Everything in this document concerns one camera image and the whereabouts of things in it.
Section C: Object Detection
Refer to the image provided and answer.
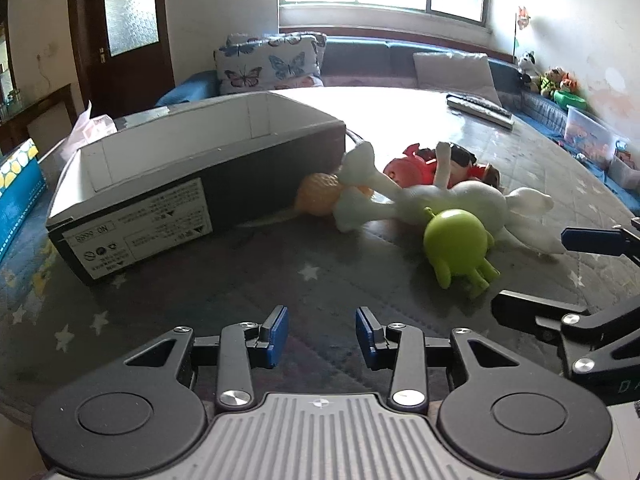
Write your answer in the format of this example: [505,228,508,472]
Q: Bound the orange rubber toy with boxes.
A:
[294,172,374,217]

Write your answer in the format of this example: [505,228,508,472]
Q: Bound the black cardboard box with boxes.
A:
[46,91,347,286]

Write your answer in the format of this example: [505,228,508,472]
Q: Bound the plain grey pillow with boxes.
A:
[412,51,503,107]

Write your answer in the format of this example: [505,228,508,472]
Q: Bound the dark remote control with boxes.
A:
[446,92,507,112]

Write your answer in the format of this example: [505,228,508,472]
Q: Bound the blue tissue box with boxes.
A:
[0,138,49,264]

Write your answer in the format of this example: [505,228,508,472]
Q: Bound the blue sofa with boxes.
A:
[155,35,640,196]

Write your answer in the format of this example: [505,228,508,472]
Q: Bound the dark wooden cabinet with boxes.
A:
[0,83,79,157]

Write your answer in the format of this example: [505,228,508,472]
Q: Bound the colourful pinwheel decoration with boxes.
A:
[512,6,532,62]

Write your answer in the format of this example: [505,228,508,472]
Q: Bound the remote controls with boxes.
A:
[447,99,516,130]

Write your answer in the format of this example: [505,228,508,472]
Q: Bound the large clear plastic bin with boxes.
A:
[563,106,629,169]

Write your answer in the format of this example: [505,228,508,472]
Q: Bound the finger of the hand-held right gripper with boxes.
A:
[491,290,640,377]
[561,226,640,259]

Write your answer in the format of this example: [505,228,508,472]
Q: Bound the white horse toy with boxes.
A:
[332,141,569,256]

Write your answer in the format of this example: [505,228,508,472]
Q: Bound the pile of plush toys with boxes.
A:
[539,66,584,99]

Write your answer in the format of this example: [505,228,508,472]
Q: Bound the butterfly print pillow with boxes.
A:
[226,32,329,77]
[215,36,321,95]

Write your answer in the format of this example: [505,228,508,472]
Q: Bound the black and white plush toy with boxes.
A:
[517,51,541,92]

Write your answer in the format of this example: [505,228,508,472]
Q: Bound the red plastic toy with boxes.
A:
[383,143,437,187]

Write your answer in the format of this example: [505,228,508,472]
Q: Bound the pink tissue pack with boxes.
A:
[60,101,119,159]

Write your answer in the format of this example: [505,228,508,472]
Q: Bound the small clear plastic bin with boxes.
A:
[607,149,640,191]

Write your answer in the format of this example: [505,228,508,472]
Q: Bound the grey quilted desktop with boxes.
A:
[0,86,640,426]

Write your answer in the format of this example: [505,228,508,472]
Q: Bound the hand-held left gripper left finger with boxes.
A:
[124,305,290,409]

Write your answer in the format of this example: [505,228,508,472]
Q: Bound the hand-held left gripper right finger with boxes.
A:
[355,306,519,415]

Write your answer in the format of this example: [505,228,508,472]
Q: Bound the dark wooden door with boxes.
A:
[67,0,176,120]

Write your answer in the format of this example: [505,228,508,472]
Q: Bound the green round toy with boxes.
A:
[423,206,501,301]

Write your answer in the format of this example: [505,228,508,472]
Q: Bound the small dark doll figure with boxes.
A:
[419,144,502,190]

